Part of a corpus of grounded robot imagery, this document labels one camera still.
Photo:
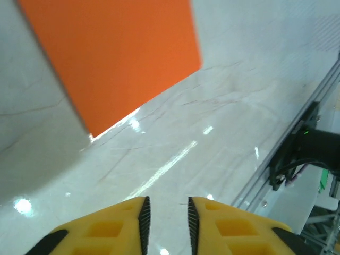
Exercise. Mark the green plastic part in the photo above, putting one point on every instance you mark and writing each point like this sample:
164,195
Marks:
324,182

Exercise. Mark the wide aluminium base rail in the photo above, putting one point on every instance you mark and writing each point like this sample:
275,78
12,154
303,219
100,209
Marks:
255,183

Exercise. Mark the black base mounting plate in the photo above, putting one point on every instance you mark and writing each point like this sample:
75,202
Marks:
300,138

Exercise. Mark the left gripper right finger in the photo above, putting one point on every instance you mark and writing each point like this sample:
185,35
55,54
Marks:
233,233

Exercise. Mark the orange paper sheet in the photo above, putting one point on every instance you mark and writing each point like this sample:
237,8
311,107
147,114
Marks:
119,58

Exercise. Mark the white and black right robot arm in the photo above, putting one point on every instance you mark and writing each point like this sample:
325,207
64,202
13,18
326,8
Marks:
324,146

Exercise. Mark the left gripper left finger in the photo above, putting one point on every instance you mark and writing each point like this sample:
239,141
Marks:
106,233

